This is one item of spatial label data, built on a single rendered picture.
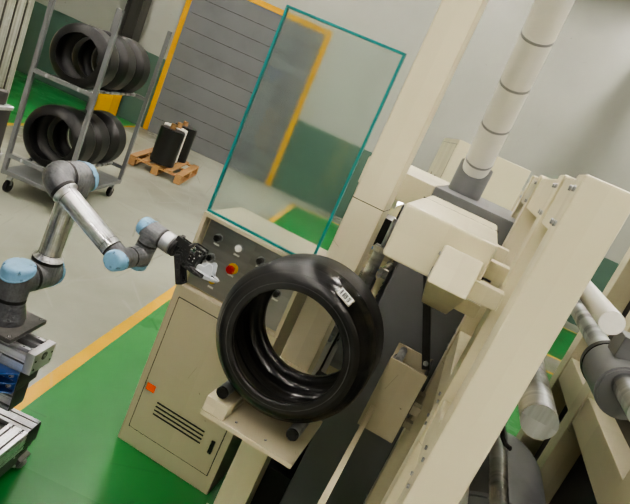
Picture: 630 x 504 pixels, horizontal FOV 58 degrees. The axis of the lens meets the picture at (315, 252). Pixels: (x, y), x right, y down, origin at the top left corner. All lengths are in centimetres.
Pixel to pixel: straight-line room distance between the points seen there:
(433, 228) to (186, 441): 189
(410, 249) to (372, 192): 67
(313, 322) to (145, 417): 116
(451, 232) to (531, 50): 97
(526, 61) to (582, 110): 929
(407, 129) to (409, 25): 914
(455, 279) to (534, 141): 1002
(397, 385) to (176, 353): 115
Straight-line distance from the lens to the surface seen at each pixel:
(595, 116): 1159
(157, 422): 301
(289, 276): 181
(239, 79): 1142
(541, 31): 220
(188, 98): 1171
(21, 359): 240
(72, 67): 596
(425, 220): 144
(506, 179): 544
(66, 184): 216
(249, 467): 256
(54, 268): 242
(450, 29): 212
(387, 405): 218
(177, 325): 278
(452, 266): 135
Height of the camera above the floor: 193
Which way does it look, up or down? 14 degrees down
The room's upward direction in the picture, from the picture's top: 24 degrees clockwise
